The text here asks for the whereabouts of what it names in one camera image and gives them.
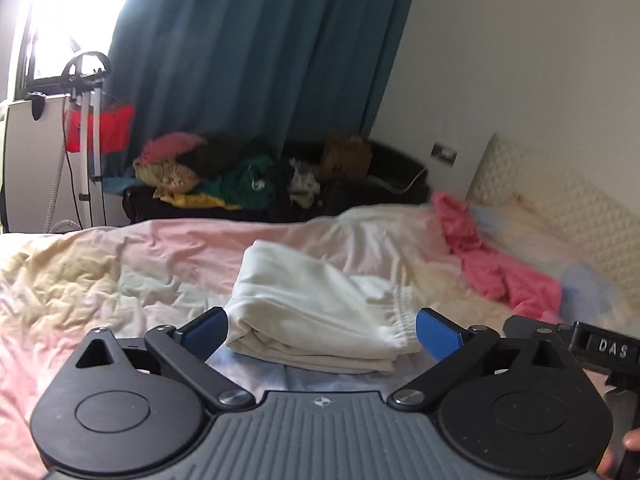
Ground cream quilted pillow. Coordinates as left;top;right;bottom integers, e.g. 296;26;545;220
465;132;640;307

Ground pile of coloured clothes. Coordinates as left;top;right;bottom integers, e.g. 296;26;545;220
122;137;434;224

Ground yellow garment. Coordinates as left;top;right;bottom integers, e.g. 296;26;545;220
160;192;242;211

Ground person's right hand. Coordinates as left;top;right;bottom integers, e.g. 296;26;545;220
597;429;640;480

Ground beige patterned garment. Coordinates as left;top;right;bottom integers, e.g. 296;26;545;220
137;162;201;196

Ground teal curtain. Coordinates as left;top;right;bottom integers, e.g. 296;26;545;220
106;0;424;211

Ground pink garment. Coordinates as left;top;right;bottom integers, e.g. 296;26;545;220
431;191;564;312

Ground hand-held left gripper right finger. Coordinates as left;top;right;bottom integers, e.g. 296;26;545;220
386;307;573;407

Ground white pants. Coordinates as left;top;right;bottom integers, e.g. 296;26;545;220
224;240;426;375

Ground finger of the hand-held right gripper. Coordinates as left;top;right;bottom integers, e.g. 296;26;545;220
502;314;576;346

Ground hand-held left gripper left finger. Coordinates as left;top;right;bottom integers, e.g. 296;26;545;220
74;306;257;409

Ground brown garment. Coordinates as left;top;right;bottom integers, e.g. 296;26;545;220
320;133;374;181

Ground window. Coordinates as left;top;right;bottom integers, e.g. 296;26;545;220
15;0;146;97

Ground red cloth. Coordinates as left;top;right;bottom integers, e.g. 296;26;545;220
65;104;136;156

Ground white grey garment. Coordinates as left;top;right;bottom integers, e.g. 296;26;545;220
287;158;321;209

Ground silver wall socket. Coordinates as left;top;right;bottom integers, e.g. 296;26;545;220
431;142;459;165

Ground white panel with black frame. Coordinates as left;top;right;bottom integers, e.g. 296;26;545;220
0;92;69;235

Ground green garment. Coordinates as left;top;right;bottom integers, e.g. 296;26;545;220
200;155;276;210

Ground garment steamer stand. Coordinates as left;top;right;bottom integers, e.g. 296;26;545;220
42;51;113;234

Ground pastel bed sheet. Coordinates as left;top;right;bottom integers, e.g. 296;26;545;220
0;204;640;466

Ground black garment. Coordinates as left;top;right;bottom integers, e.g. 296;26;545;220
182;132;281;182

